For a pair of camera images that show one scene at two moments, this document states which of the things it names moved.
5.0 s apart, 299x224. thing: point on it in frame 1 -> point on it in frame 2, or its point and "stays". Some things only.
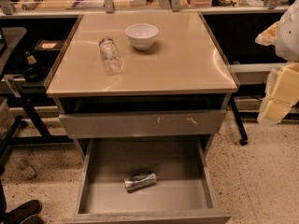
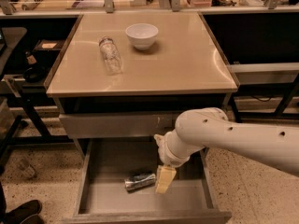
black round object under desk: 34,74 stays
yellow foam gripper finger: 281,94 -> 165,175
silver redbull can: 139,181 stays
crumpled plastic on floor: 27,169 stays
